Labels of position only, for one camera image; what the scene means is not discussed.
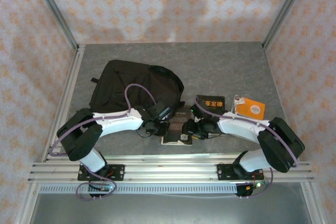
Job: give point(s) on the black paperback book white text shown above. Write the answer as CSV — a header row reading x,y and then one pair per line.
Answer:
x,y
176,129

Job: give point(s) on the black backpack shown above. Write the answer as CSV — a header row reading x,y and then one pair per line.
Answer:
x,y
131,85

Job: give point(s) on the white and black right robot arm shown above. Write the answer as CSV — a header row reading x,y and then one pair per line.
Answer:
x,y
241,129

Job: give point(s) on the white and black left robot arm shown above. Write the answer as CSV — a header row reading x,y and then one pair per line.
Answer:
x,y
118,124

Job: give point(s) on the orange book with colourful cover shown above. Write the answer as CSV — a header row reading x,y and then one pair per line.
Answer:
x,y
252,108

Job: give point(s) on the small left circuit board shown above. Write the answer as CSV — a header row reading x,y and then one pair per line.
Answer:
x,y
105,188

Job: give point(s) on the grey metal lower shelf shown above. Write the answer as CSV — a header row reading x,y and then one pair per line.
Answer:
x,y
170,208

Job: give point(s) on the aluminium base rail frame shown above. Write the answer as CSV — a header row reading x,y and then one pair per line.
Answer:
x,y
170,167

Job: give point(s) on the aluminium side rail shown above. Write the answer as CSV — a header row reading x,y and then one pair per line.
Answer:
x,y
71,82

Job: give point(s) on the aluminium right frame leg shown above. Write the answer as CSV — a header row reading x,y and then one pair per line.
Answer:
x,y
313,208

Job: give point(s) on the aluminium frame leg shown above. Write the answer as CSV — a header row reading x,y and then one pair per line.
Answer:
x,y
313,208
27,203

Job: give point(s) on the aluminium right corner post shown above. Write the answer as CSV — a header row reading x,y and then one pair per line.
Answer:
x,y
283,11

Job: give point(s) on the aluminium corner post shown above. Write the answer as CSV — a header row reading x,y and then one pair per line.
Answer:
x,y
283,11
56,11

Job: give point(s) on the aluminium left frame leg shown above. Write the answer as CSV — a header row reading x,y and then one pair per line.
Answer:
x,y
27,203

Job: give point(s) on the aluminium left corner post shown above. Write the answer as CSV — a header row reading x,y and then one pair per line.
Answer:
x,y
56,11

